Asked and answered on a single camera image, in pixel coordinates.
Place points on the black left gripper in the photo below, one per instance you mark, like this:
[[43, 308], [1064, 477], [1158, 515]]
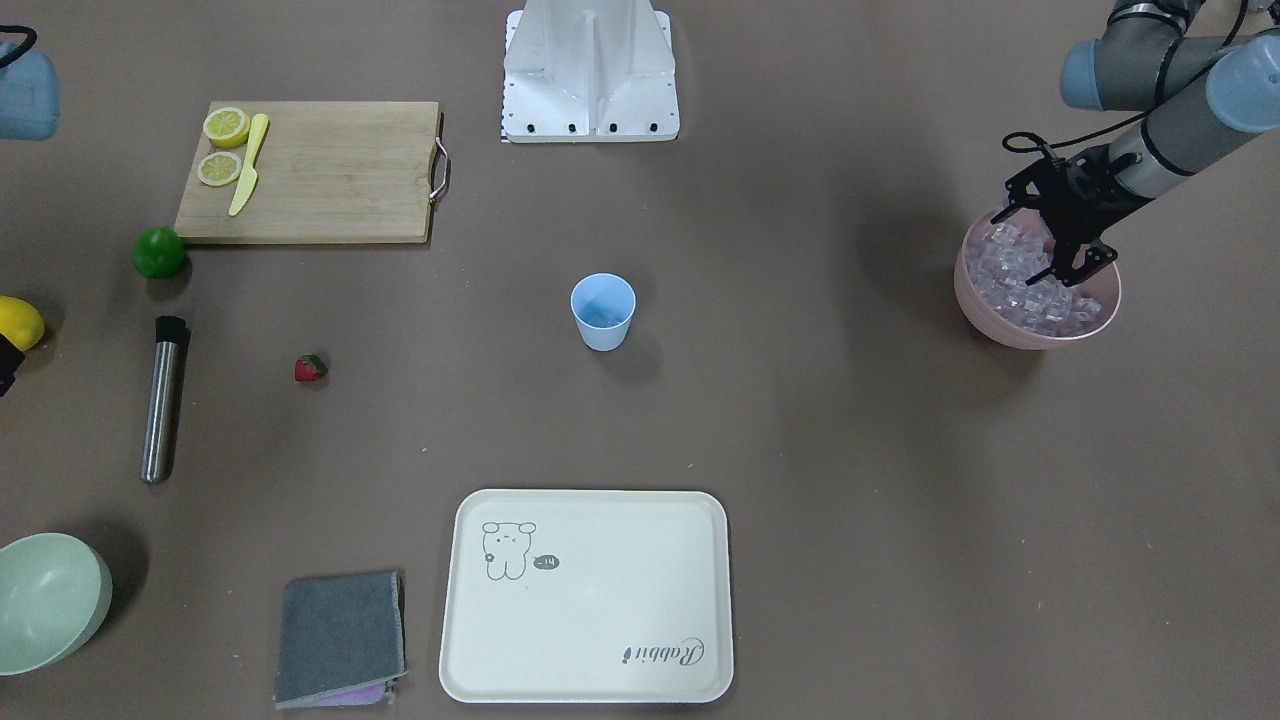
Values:
[[1096, 200]]

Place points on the red strawberry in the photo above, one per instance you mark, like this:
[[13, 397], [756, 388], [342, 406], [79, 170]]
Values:
[[309, 368]]

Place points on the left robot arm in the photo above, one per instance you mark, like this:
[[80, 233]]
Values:
[[1192, 101]]

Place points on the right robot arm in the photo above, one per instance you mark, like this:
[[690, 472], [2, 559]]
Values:
[[30, 88]]

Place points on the pile of clear ice cubes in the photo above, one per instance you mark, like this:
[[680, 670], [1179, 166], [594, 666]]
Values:
[[1030, 290]]

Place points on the light blue plastic cup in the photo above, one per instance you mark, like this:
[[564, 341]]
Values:
[[603, 306]]

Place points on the pink bowl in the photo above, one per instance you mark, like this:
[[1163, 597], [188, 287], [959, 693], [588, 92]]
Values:
[[1010, 325]]

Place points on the cream rabbit serving tray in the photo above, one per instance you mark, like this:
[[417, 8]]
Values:
[[591, 596]]

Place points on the wooden cutting board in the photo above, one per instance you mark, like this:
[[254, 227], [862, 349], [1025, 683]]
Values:
[[329, 172]]

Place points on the yellow plastic knife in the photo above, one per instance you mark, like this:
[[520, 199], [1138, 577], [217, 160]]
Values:
[[249, 177]]

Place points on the grey folded cloth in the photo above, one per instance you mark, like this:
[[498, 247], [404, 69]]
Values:
[[341, 641]]

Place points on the lemon slice upper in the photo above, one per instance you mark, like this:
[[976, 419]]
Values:
[[227, 128]]

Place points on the lemon slice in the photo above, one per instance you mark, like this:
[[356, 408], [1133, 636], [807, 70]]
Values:
[[218, 169], [227, 128]]

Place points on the lemon slice lower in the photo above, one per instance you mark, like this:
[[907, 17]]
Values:
[[218, 169]]

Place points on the green lime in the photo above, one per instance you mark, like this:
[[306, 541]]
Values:
[[159, 253]]

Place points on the yellow lemon upper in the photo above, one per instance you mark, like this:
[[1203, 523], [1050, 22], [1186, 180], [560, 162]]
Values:
[[22, 325]]

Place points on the green bowl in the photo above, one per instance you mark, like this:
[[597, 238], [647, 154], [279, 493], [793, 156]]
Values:
[[55, 593]]

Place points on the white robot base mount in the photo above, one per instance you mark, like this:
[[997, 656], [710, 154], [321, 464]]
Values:
[[589, 72]]

